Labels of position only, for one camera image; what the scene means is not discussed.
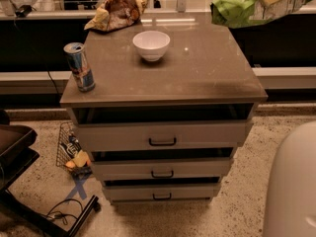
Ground green rice chip bag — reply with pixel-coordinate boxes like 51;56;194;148
210;0;313;29

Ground middle grey drawer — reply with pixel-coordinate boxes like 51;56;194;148
91;158;231;181

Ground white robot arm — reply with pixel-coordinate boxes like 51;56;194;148
263;121;316;237

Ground grey drawer cabinet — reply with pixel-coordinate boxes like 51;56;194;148
59;12;269;205

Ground black power adapter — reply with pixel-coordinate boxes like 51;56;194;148
16;5;33;18

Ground black cart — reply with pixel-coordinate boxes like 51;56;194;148
0;110;101;237

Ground top grey drawer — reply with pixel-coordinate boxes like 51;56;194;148
75;120;253;152

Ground wire basket with snacks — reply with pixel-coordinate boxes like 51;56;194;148
56;121;92;176

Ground black floor cable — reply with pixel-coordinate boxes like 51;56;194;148
43;197;85;226

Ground blue silver redbull can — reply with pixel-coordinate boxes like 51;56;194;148
63;42;95;92

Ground bottom grey drawer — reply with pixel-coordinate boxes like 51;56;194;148
103;184;220;202

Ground white bowl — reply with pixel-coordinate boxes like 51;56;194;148
132;31;170;62

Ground grey drawer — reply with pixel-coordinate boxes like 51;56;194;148
91;158;231;181
103;184;220;202
75;120;253;152

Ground brown yellow chip bag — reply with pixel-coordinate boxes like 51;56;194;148
84;0;148;33

